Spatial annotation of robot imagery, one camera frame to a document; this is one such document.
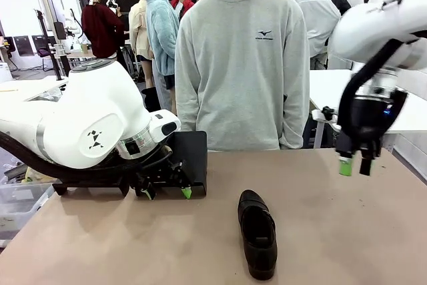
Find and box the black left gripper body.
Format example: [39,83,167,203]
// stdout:
[133,158,186,191]

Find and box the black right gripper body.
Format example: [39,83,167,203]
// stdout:
[335,93,408,159]

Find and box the black loafer shoe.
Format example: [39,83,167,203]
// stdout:
[237,190,278,280]

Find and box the person right forearm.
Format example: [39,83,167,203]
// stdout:
[176,77,210,151]

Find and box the person left forearm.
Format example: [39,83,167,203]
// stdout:
[279,77,311,151]

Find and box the black shoe stand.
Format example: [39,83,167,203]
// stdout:
[52,178,131,198]
[133,130,208,197]

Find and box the black clamp knob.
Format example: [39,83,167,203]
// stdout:
[312,105,341,125]

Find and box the white folding table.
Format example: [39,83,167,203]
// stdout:
[308,69,427,151]

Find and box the person in grey sweatshirt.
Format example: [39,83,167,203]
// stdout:
[175,0,311,152]

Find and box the clear plastic bin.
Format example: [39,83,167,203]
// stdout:
[0,181,56,242]

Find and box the white shirt mannequin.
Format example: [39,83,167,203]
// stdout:
[293,0,342,71]

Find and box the light blue fleece mannequin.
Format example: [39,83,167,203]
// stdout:
[145,0,183,114]

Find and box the wooden background desk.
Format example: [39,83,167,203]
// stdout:
[66,49,101,65]

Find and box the cream jacket mannequin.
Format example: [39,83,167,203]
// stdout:
[128,0,164,114]

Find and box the white covered table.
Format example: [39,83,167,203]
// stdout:
[0,76,71,102]

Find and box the dark red sweater mannequin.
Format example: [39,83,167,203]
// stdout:
[81,0,126,62]

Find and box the black right arm hose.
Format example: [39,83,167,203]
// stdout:
[335,39,410,162]

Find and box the black arm hose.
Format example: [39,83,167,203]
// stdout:
[0,129,174,182]
[335,39,410,162]

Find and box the black left arm hose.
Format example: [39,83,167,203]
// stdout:
[0,129,174,182]

